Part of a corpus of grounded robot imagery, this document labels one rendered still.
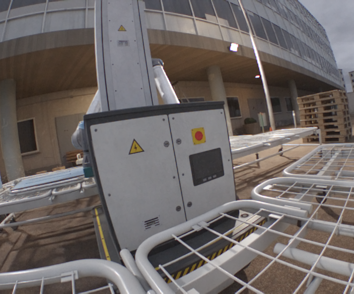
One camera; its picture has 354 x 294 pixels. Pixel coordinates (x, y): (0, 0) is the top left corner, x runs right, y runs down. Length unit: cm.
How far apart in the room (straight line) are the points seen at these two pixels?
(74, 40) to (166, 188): 464
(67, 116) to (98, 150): 714
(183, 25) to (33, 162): 748
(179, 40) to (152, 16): 129
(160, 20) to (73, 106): 460
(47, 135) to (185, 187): 731
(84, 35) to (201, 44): 353
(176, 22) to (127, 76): 574
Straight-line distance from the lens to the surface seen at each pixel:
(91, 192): 146
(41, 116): 792
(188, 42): 594
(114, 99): 104
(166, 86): 147
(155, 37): 547
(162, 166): 62
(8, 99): 615
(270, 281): 98
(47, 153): 774
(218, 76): 786
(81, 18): 590
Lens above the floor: 73
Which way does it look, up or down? 4 degrees down
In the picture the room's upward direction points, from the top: 10 degrees counter-clockwise
